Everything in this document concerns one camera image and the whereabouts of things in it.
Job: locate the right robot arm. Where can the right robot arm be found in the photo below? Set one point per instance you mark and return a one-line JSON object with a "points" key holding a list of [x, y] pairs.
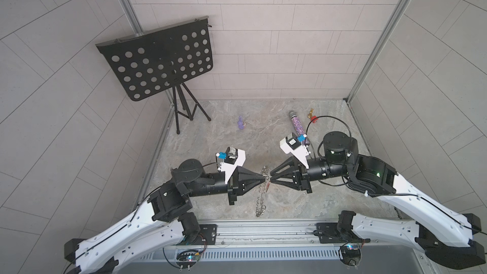
{"points": [[444, 236]]}

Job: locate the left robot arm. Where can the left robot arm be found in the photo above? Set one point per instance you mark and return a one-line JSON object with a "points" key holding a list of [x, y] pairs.
{"points": [[162, 219]]}

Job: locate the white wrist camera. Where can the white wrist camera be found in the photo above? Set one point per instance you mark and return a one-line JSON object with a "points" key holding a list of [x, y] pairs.
{"points": [[228, 161], [296, 146]]}

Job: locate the right circuit board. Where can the right circuit board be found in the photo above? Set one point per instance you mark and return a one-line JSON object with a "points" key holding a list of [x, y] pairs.
{"points": [[350, 256]]}

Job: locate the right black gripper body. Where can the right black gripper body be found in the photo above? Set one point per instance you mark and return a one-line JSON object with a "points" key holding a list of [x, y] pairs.
{"points": [[305, 177]]}

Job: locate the black perforated music stand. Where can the black perforated music stand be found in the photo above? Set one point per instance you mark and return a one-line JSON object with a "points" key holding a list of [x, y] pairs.
{"points": [[163, 59]]}

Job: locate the purple glitter microphone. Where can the purple glitter microphone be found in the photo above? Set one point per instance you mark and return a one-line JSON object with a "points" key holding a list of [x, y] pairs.
{"points": [[297, 124]]}

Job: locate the circuit board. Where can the circuit board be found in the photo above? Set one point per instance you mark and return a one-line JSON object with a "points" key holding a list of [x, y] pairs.
{"points": [[350, 256], [189, 256]]}

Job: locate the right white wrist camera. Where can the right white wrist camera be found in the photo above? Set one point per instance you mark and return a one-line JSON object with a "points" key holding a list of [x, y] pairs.
{"points": [[296, 146]]}

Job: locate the small purple figurine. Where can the small purple figurine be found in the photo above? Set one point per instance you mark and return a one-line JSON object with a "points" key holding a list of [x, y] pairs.
{"points": [[241, 123]]}

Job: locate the metal disc with key rings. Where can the metal disc with key rings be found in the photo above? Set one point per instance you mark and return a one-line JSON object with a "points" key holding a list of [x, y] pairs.
{"points": [[260, 202]]}

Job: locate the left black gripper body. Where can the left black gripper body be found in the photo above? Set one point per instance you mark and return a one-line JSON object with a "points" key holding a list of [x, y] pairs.
{"points": [[230, 190]]}

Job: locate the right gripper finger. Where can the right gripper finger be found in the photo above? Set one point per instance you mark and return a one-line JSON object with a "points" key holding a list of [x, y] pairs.
{"points": [[290, 183], [286, 170]]}

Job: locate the left circuit board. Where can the left circuit board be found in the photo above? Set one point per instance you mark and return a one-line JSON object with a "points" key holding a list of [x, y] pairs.
{"points": [[189, 256]]}

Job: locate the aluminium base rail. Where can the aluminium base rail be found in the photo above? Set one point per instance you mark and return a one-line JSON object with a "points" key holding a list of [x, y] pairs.
{"points": [[266, 234]]}

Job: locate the small red cube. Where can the small red cube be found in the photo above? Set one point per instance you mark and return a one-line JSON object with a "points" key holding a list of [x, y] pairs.
{"points": [[314, 119]]}

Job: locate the gold chess pawn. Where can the gold chess pawn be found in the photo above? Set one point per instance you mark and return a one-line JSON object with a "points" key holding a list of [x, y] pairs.
{"points": [[310, 114]]}

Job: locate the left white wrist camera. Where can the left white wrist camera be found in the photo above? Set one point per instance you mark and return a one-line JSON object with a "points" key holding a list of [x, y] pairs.
{"points": [[228, 161]]}

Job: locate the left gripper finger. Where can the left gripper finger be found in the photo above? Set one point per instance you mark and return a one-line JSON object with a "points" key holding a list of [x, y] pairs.
{"points": [[247, 175], [247, 185]]}

